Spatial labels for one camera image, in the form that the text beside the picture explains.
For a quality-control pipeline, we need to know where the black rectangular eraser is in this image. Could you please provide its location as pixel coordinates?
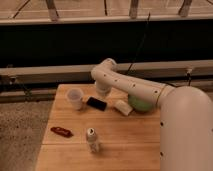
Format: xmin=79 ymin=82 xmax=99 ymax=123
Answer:
xmin=86 ymin=97 xmax=107 ymax=111

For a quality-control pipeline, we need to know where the small clear bottle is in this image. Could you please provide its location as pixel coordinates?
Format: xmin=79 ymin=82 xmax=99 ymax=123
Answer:
xmin=86 ymin=128 xmax=100 ymax=153

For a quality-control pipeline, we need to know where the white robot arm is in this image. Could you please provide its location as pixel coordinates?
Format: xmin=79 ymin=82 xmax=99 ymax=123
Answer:
xmin=91 ymin=58 xmax=213 ymax=171

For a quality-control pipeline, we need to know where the white plastic cup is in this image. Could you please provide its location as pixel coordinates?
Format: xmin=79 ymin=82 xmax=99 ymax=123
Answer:
xmin=66 ymin=88 xmax=83 ymax=110

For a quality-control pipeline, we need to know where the green bowl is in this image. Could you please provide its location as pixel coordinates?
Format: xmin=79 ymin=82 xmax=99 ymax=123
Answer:
xmin=128 ymin=95 xmax=154 ymax=112

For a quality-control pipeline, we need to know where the black hanging cable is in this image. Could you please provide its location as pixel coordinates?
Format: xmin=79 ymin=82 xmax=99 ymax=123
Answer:
xmin=124 ymin=12 xmax=152 ymax=75

